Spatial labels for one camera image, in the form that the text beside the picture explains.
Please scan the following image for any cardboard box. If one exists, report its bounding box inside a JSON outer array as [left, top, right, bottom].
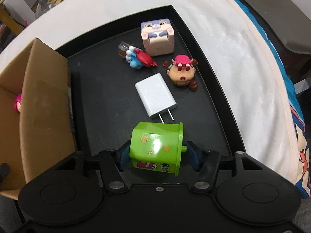
[[0, 37, 78, 199]]

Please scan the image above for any white wall charger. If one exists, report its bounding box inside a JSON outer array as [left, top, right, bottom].
[[135, 73, 178, 124]]

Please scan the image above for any bunny print cube box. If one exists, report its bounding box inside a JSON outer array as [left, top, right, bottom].
[[141, 21, 175, 56]]

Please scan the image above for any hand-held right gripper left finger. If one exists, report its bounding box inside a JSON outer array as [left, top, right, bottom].
[[52, 140, 132, 192]]

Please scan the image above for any red crab figurine with bottle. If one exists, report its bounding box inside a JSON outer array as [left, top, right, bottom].
[[118, 42, 158, 69]]

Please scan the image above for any white blanket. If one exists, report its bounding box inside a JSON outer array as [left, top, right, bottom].
[[0, 0, 302, 187]]

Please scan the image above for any pink haired figurine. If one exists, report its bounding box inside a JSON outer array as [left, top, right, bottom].
[[14, 93, 23, 113]]

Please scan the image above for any dark grey cloth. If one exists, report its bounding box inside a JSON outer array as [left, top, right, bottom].
[[250, 0, 311, 85]]

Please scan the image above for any blue printed bed sheet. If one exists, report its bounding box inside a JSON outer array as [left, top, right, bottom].
[[216, 0, 311, 197]]

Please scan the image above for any brown figurine with pink crab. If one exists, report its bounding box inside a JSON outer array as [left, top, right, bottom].
[[162, 55, 199, 91]]

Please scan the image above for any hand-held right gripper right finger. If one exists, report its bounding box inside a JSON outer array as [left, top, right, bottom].
[[186, 141, 266, 192]]

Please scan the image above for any black tray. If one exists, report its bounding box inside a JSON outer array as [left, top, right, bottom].
[[55, 4, 246, 167]]

